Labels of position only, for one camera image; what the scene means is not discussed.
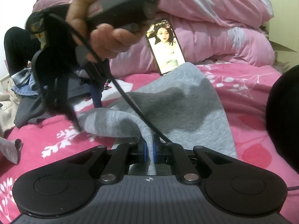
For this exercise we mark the beige wooden panel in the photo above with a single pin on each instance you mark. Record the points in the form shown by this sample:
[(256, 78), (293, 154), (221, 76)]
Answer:
[(285, 9)]

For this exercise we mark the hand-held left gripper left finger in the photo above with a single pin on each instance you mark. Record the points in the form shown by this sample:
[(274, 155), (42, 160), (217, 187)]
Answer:
[(144, 152)]

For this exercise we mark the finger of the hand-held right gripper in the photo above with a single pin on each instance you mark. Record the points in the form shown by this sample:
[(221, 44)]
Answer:
[(96, 93), (58, 93)]

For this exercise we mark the person's right hand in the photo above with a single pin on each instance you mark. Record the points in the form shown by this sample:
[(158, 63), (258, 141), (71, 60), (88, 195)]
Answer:
[(79, 11)]

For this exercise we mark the smartphone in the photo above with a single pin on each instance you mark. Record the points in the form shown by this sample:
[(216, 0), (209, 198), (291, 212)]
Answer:
[(167, 49)]

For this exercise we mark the pink quilt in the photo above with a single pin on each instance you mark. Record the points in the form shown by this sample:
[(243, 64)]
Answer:
[(222, 28)]

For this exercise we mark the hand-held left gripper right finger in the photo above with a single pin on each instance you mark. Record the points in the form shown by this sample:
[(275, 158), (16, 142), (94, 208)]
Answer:
[(156, 152)]

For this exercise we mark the plaid shirt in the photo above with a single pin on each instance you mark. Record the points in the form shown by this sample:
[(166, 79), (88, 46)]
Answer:
[(21, 77)]

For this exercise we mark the cream garment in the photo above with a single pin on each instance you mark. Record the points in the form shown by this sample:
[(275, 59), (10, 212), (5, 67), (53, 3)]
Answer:
[(9, 112)]

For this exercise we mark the pink floral blanket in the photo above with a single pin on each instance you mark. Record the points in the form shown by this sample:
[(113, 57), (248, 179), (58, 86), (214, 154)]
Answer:
[(252, 121)]

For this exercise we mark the light grey cloth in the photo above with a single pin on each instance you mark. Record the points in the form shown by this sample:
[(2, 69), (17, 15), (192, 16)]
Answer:
[(10, 149)]

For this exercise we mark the person's black clothing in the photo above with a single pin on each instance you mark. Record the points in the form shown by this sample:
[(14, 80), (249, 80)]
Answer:
[(285, 116)]

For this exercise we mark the blue denim garment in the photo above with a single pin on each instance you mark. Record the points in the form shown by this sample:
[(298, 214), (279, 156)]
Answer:
[(23, 91)]

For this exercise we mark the grey sweatshirt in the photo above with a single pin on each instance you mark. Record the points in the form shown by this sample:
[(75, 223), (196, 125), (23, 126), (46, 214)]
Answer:
[(186, 112)]

